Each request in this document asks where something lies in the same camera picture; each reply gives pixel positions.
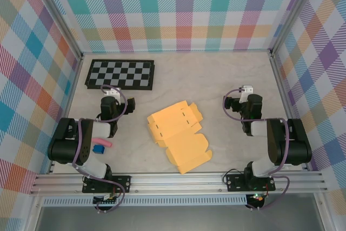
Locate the yellow paper box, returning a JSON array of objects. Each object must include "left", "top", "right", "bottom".
[{"left": 147, "top": 101, "right": 213, "bottom": 175}]

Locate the black grey chessboard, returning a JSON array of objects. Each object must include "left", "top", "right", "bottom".
[{"left": 84, "top": 59, "right": 156, "bottom": 91}]

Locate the pink cylinder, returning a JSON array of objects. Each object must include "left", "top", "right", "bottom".
[{"left": 91, "top": 137, "right": 112, "bottom": 148}]

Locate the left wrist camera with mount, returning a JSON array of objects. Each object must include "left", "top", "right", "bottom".
[{"left": 104, "top": 87, "right": 121, "bottom": 98}]

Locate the right aluminium side rail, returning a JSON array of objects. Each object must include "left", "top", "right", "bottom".
[{"left": 270, "top": 52, "right": 311, "bottom": 171}]

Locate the aluminium side rail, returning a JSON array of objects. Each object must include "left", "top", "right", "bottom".
[
  {"left": 48, "top": 55, "right": 84, "bottom": 174},
  {"left": 270, "top": 52, "right": 311, "bottom": 171}
]

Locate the left aluminium side rail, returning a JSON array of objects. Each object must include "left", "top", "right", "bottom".
[{"left": 48, "top": 55, "right": 84, "bottom": 174}]

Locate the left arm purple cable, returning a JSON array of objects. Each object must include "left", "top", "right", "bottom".
[{"left": 71, "top": 84, "right": 128, "bottom": 214}]

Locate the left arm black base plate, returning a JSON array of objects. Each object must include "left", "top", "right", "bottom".
[{"left": 82, "top": 175, "right": 132, "bottom": 194}]

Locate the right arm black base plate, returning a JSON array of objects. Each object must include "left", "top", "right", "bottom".
[{"left": 225, "top": 173, "right": 276, "bottom": 192}]

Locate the aluminium mounting rail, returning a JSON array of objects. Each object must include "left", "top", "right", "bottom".
[{"left": 29, "top": 170, "right": 328, "bottom": 195}]

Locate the right aluminium frame post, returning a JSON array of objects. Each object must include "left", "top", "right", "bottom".
[{"left": 269, "top": 0, "right": 323, "bottom": 56}]

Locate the aluminium frame post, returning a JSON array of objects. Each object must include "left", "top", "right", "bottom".
[
  {"left": 269, "top": 0, "right": 323, "bottom": 56},
  {"left": 31, "top": 0, "right": 83, "bottom": 60}
]

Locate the left aluminium frame post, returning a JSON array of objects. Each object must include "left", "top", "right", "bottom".
[{"left": 31, "top": 0, "right": 83, "bottom": 60}]

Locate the slotted grey cable duct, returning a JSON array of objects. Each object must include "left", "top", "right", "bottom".
[{"left": 42, "top": 197, "right": 248, "bottom": 207}]

